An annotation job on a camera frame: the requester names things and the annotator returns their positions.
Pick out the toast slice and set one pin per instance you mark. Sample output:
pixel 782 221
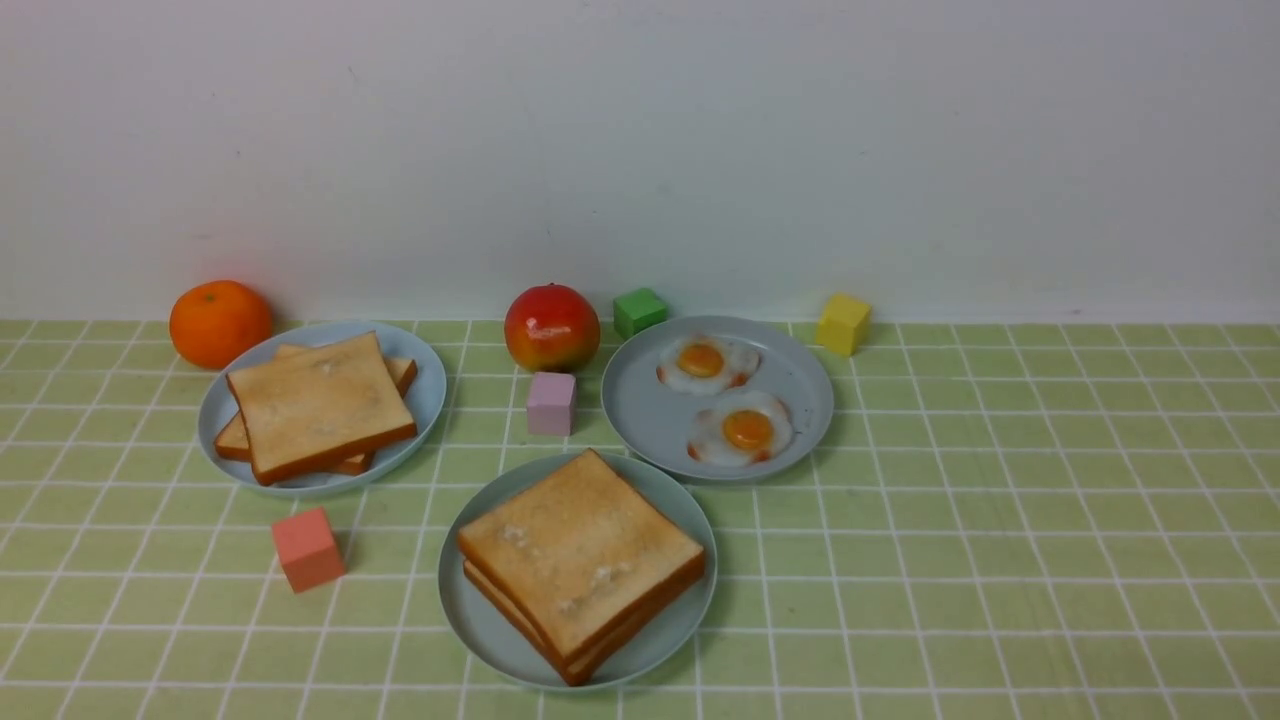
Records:
pixel 490 627
pixel 233 443
pixel 305 412
pixel 580 552

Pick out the green cube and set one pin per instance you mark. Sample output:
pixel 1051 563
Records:
pixel 637 310

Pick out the grey plate with eggs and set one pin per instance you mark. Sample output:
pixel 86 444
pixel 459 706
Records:
pixel 657 422

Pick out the red apple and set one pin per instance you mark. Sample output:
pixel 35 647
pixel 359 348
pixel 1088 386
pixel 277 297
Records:
pixel 552 328

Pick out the pink-purple cube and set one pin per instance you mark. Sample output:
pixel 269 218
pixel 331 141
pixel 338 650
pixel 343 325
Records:
pixel 551 404

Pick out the front fried egg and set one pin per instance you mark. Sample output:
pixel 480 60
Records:
pixel 742 428

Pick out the yellow cube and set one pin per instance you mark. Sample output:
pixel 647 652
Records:
pixel 844 324

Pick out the grey plate with toast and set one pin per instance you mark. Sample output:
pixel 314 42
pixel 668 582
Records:
pixel 424 397

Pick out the teal empty front plate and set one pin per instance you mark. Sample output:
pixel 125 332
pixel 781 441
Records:
pixel 656 486

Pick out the salmon red cube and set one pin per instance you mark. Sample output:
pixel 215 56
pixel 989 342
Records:
pixel 308 550

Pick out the orange fruit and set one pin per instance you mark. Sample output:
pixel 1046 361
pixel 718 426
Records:
pixel 212 324

